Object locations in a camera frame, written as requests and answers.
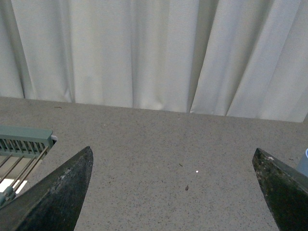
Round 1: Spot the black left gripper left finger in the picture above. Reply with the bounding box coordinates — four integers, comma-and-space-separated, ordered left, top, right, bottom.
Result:
0, 146, 93, 231

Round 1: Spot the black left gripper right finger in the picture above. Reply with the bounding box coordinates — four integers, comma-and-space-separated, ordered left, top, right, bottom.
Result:
252, 148, 308, 231

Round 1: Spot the blue plastic cup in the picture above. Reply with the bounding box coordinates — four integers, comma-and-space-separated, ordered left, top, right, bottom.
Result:
296, 149, 308, 177

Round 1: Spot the green chopstick holder rack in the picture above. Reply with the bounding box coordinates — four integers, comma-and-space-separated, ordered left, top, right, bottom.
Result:
0, 125, 57, 207

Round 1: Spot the wooden chopstick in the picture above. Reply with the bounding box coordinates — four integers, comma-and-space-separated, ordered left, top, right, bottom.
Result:
0, 155, 11, 167
0, 156, 24, 183
14, 146, 49, 192
12, 157, 36, 186

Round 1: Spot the white pleated curtain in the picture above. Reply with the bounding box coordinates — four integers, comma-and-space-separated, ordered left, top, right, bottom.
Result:
0, 0, 308, 122

